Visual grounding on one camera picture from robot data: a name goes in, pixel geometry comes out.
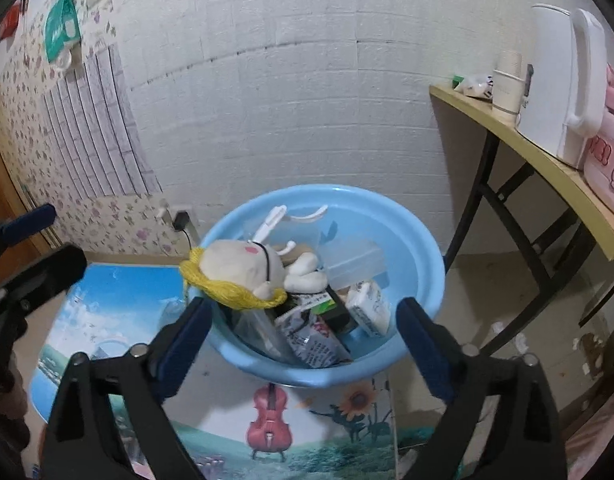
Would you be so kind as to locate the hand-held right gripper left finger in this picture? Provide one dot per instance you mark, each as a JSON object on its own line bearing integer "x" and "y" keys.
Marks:
{"x": 184, "y": 350}

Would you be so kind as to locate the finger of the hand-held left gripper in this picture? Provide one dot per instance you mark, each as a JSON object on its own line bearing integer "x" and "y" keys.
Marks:
{"x": 29, "y": 222}
{"x": 52, "y": 270}

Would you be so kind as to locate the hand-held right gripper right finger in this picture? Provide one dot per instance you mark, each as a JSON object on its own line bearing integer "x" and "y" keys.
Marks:
{"x": 427, "y": 350}

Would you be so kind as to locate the small white carton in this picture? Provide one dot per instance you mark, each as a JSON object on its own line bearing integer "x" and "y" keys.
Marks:
{"x": 369, "y": 310}

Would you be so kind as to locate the clear plastic bag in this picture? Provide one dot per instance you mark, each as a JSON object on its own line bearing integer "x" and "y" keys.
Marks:
{"x": 257, "y": 332}

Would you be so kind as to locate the white doll with yellow hair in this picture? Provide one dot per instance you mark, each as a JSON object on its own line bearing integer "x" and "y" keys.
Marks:
{"x": 232, "y": 265}

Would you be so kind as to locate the black box with green label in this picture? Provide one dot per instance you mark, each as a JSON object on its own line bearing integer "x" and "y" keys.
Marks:
{"x": 332, "y": 312}

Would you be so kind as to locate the dark printed packet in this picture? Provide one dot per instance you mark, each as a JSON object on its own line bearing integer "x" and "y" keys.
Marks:
{"x": 312, "y": 345}

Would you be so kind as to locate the light blue plastic basin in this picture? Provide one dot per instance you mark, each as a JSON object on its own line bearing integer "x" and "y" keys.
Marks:
{"x": 387, "y": 225}

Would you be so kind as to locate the brown plush toy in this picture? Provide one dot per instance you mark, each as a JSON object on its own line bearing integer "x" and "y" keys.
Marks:
{"x": 299, "y": 250}

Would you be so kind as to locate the person's left forearm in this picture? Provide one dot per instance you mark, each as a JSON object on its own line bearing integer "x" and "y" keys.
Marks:
{"x": 12, "y": 410}

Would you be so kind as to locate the orange wooden door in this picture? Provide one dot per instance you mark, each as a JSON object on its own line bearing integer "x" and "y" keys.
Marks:
{"x": 2, "y": 185}

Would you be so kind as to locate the low table with printed top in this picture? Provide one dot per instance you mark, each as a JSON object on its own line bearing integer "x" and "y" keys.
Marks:
{"x": 112, "y": 300}

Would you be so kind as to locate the black plug charger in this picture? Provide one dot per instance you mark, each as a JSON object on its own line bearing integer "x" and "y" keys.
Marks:
{"x": 181, "y": 221}

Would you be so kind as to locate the pink blanket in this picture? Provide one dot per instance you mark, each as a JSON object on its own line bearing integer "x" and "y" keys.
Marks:
{"x": 597, "y": 435}

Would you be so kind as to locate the green plastic bag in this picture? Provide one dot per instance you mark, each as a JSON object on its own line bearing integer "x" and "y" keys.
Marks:
{"x": 62, "y": 25}

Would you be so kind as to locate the wooden desk with black legs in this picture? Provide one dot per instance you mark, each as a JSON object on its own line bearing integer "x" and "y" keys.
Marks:
{"x": 547, "y": 160}

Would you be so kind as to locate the pink rice cooker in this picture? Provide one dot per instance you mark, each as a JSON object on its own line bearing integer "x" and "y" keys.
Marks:
{"x": 609, "y": 170}

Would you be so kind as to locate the white packet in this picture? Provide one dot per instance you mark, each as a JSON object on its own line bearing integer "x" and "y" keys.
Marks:
{"x": 474, "y": 86}

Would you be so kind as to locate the stack of paper cups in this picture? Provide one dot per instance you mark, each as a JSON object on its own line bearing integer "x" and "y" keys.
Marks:
{"x": 507, "y": 90}

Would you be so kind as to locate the white electric kettle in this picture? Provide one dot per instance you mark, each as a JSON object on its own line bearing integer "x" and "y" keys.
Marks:
{"x": 552, "y": 85}

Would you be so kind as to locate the white wall socket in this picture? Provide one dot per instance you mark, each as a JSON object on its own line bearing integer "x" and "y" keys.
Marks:
{"x": 167, "y": 207}

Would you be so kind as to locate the red wall box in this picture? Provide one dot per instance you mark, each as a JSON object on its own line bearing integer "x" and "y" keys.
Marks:
{"x": 14, "y": 17}

